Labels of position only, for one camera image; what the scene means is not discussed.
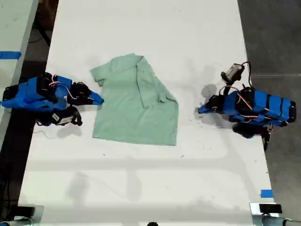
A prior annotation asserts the white side table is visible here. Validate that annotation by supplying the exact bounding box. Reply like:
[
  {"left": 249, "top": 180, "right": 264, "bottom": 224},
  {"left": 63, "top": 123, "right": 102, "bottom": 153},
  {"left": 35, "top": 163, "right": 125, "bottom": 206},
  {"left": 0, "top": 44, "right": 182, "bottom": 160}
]
[{"left": 0, "top": 0, "right": 40, "bottom": 148}]

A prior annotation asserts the silver metal clamp plate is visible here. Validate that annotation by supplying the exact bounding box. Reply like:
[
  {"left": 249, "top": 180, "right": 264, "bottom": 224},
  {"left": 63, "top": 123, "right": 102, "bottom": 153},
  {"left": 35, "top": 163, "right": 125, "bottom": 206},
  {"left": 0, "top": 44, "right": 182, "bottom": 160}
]
[
  {"left": 249, "top": 202, "right": 280, "bottom": 216},
  {"left": 13, "top": 204, "right": 45, "bottom": 222}
]

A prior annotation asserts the black camera cable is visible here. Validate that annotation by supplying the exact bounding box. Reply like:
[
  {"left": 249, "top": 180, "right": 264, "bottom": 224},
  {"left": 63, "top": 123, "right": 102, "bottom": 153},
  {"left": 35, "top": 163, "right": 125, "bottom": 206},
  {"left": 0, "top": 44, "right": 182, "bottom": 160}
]
[
  {"left": 241, "top": 61, "right": 253, "bottom": 89},
  {"left": 34, "top": 118, "right": 54, "bottom": 127}
]

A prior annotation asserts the short black camera stalk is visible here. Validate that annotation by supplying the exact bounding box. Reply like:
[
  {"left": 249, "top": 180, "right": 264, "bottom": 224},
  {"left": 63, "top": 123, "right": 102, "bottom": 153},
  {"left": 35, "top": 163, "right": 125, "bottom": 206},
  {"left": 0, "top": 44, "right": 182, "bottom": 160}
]
[
  {"left": 68, "top": 106, "right": 83, "bottom": 126},
  {"left": 219, "top": 81, "right": 236, "bottom": 96}
]

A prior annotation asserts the black grey camera box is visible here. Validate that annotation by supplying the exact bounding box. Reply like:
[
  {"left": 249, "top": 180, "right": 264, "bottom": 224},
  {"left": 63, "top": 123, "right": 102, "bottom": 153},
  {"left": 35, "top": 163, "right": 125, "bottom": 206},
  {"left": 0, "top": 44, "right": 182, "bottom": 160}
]
[{"left": 220, "top": 63, "right": 246, "bottom": 83}]

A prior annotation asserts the black floor cable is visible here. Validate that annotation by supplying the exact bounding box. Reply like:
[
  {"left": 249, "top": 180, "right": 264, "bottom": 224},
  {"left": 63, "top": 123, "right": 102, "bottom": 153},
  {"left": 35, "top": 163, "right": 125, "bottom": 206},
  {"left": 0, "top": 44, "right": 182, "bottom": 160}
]
[{"left": 28, "top": 22, "right": 53, "bottom": 47}]

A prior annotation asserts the small black box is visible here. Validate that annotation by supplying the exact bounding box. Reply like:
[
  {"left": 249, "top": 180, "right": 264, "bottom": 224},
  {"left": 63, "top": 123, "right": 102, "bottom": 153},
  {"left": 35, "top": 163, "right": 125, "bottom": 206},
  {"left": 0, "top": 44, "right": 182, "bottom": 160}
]
[
  {"left": 259, "top": 204, "right": 283, "bottom": 214},
  {"left": 17, "top": 206, "right": 36, "bottom": 216}
]

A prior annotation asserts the long blue tape strip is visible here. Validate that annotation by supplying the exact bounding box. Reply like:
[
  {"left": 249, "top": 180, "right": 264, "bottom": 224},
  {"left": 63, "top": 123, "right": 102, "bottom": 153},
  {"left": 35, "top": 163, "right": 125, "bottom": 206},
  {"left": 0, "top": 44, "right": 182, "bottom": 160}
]
[{"left": 0, "top": 51, "right": 22, "bottom": 60}]

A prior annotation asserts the black white camera box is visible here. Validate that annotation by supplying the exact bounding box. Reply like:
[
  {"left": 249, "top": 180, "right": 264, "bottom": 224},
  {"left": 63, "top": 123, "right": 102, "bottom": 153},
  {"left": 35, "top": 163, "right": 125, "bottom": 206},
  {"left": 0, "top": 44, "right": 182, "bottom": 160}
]
[{"left": 50, "top": 110, "right": 72, "bottom": 127}]

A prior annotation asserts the pale green T-shirt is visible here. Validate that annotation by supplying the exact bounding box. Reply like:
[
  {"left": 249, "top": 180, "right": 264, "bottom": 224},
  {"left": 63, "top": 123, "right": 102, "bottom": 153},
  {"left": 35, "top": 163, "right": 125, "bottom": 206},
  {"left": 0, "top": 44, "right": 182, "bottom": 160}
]
[{"left": 90, "top": 53, "right": 179, "bottom": 146}]

